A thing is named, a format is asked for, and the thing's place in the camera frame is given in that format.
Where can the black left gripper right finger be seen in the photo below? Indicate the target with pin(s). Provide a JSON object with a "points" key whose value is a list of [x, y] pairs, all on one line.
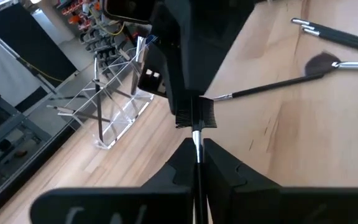
{"points": [[222, 174]]}

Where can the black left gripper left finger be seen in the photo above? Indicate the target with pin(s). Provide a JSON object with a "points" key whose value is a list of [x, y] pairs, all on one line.
{"points": [[179, 171]]}

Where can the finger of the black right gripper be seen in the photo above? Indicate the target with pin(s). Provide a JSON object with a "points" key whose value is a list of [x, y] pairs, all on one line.
{"points": [[197, 46], [158, 59]]}

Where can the black brow comb brush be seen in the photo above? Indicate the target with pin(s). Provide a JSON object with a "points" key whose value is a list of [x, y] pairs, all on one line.
{"points": [[197, 146]]}

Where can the thin black makeup brush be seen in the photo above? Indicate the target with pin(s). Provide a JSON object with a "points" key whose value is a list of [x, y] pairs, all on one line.
{"points": [[275, 85]]}

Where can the black fan makeup brush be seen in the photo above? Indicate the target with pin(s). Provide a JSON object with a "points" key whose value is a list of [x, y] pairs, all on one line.
{"points": [[320, 63]]}

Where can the black silver-ferrule makeup brush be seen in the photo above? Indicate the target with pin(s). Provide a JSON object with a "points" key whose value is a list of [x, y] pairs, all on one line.
{"points": [[337, 32], [353, 45], [346, 38]]}

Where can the storage shelf rack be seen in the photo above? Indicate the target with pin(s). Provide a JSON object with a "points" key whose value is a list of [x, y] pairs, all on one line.
{"points": [[104, 46]]}

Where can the clear acrylic brush organizer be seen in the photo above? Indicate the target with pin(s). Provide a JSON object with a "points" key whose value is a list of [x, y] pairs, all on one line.
{"points": [[110, 141]]}

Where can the black partition panel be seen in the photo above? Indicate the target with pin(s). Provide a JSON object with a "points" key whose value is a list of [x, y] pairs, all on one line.
{"points": [[26, 40]]}

